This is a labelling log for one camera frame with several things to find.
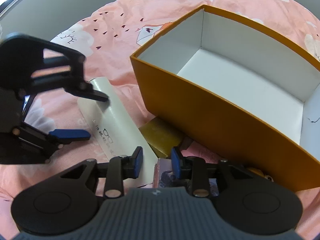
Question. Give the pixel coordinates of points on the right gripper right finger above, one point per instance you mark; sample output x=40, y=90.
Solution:
x=193, y=169

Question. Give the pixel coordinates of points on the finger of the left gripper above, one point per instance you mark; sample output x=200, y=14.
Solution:
x=70, y=135
x=85, y=89

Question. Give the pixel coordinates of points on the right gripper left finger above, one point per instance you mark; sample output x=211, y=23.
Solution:
x=120, y=169

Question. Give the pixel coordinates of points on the pink notebook wallet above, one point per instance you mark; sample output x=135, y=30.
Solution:
x=165, y=177

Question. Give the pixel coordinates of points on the white glasses case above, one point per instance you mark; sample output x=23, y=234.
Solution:
x=115, y=131

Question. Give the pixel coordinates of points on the gold rectangular box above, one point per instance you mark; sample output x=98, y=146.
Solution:
x=162, y=137

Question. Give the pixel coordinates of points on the pink patterned bed quilt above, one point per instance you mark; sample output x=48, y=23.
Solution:
x=107, y=38

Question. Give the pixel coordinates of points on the orange cardboard storage box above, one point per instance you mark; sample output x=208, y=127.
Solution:
x=241, y=89

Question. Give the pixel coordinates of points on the small yellow keychain toy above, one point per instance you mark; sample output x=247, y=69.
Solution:
x=261, y=173

